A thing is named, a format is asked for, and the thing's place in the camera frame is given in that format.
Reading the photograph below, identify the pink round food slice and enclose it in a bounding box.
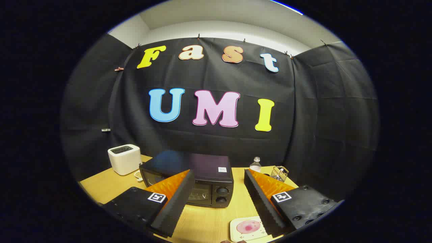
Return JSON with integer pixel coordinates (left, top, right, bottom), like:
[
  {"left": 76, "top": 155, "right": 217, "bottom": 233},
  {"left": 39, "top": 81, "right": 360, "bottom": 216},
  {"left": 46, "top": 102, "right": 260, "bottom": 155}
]
[{"left": 236, "top": 220, "right": 261, "bottom": 234}]

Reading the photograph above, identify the metal wire basket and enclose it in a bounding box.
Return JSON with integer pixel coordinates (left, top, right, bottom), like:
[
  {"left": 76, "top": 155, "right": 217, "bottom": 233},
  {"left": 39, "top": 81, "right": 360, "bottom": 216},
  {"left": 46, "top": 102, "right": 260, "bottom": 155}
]
[{"left": 270, "top": 165, "right": 289, "bottom": 183}]

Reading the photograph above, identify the white toaster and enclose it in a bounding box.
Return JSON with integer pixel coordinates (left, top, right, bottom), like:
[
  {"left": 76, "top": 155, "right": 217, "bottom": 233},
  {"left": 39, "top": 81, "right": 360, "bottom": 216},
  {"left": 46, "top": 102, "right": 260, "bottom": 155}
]
[{"left": 108, "top": 144, "right": 141, "bottom": 176}]

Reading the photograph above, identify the black toaster oven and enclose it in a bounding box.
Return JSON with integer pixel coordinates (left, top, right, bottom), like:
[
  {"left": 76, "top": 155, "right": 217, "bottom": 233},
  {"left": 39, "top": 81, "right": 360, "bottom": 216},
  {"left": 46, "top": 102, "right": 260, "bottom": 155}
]
[{"left": 139, "top": 150, "right": 234, "bottom": 208}]

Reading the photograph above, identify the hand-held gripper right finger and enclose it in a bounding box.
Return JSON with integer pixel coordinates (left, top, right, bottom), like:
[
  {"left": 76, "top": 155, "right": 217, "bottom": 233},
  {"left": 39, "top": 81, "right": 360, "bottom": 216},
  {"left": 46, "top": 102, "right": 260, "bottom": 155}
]
[{"left": 244, "top": 169, "right": 339, "bottom": 238}]

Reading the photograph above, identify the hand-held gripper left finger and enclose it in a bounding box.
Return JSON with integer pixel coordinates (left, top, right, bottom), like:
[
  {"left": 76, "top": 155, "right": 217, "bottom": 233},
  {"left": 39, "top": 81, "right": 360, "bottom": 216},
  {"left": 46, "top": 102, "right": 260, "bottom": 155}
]
[{"left": 101, "top": 169, "right": 195, "bottom": 238}]

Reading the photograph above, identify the cream square plate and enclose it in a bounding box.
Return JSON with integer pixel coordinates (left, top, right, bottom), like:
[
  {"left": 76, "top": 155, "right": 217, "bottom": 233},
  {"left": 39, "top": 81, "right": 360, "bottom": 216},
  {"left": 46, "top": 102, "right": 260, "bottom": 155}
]
[{"left": 229, "top": 216, "right": 269, "bottom": 242}]

